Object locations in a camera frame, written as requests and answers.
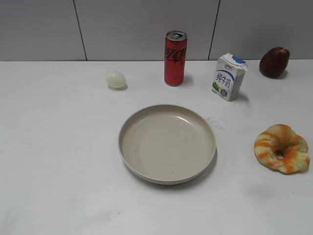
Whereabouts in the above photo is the red cola can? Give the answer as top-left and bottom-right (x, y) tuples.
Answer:
(164, 30), (187, 86)

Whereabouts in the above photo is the dark red fruit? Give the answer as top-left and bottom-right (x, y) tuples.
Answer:
(259, 47), (290, 78)

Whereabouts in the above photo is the orange striped ring croissant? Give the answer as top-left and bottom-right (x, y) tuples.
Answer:
(254, 124), (310, 174)

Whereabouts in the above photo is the white blue milk carton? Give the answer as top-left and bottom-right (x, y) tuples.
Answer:
(212, 53), (248, 102)

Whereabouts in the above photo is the white egg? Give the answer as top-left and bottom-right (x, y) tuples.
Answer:
(106, 70), (127, 89)

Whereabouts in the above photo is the beige round plate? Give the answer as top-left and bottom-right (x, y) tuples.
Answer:
(117, 104), (217, 185)

